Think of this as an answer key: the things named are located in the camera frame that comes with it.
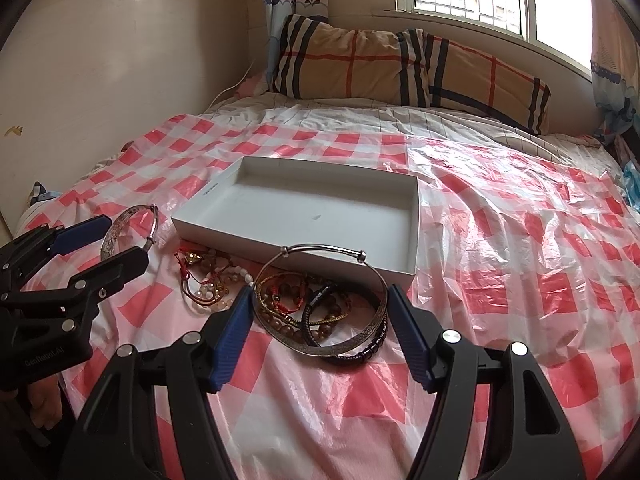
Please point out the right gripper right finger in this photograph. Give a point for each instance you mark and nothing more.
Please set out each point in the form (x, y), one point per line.
(527, 433)

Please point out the white shallow cardboard tray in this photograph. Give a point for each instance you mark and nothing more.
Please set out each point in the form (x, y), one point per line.
(260, 204)

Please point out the person left hand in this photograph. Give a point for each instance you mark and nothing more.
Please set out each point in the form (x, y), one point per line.
(45, 403)

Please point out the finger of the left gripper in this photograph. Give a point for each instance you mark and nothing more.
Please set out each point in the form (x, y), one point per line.
(100, 281)
(22, 258)

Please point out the left plaid pillow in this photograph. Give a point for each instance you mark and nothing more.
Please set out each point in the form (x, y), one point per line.
(319, 61)

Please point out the right plaid pillow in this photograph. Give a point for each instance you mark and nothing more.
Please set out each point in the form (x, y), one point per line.
(464, 78)

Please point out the plaid pillow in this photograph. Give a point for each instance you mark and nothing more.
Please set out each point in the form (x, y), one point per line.
(319, 61)
(464, 78)

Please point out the large silver bangle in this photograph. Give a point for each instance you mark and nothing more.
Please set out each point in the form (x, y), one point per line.
(377, 320)

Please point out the right pink curtain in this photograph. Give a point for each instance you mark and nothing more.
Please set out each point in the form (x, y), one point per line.
(614, 71)

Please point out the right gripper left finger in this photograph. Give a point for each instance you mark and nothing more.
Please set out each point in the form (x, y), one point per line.
(117, 425)

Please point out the blue checkered plastic sheet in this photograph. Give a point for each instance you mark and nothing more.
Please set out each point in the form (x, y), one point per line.
(631, 182)

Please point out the white wall panel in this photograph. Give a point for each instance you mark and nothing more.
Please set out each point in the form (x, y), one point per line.
(79, 78)

